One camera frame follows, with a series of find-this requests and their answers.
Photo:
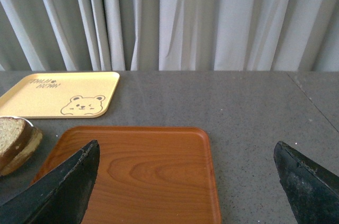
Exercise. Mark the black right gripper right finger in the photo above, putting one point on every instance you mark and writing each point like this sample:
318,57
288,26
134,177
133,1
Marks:
312,190

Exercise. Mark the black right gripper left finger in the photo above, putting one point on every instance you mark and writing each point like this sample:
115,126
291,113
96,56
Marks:
62,195

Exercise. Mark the bread slice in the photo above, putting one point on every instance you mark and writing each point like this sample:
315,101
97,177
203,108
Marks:
15,134
25,154

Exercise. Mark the white round plate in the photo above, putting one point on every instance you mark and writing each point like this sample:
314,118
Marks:
27,121

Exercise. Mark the brown wooden tray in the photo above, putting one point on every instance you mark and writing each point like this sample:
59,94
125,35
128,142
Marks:
146,174

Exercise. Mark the yellow bear tray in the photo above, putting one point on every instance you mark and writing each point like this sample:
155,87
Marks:
60,95

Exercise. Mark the grey white curtain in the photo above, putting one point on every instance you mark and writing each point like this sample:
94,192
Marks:
55,35

